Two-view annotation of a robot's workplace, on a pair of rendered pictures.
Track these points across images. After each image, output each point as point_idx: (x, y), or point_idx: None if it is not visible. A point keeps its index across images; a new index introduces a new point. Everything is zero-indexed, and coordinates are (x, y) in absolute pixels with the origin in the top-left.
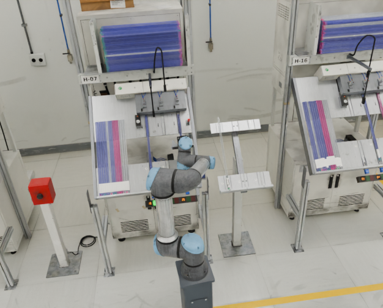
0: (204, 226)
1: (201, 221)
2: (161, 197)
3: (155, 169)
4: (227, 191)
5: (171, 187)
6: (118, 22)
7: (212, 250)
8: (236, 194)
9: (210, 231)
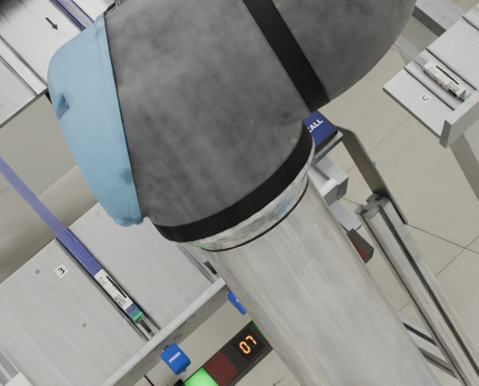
0: (457, 353)
1: (422, 352)
2: (256, 195)
3: (83, 35)
4: (477, 106)
5: (277, 61)
6: None
7: None
8: None
9: (454, 384)
